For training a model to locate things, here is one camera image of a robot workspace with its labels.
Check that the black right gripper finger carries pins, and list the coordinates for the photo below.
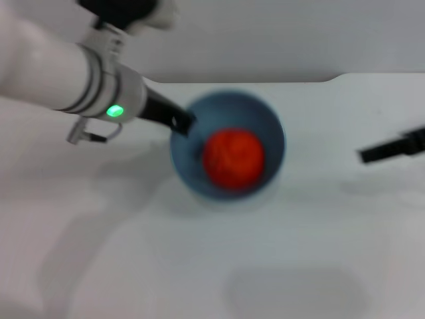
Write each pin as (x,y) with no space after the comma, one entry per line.
(391,148)

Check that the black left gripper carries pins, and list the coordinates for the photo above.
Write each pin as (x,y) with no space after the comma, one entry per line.
(157,106)

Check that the blue bowl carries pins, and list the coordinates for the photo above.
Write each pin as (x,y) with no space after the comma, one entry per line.
(239,103)

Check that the orange fruit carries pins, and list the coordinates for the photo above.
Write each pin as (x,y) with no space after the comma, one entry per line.
(234,159)

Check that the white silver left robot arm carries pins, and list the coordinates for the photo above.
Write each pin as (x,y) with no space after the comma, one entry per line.
(40,66)

